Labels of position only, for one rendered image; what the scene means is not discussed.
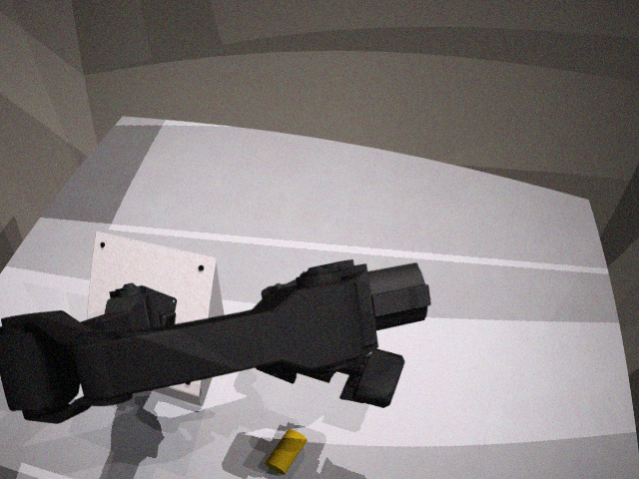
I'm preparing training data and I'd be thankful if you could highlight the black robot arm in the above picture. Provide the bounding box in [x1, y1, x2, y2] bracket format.
[0, 259, 431, 424]

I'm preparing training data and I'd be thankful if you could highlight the yellow cylinder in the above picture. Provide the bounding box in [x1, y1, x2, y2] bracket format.
[265, 429, 307, 475]

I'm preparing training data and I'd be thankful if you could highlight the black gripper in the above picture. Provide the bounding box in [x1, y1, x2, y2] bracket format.
[255, 349, 405, 408]

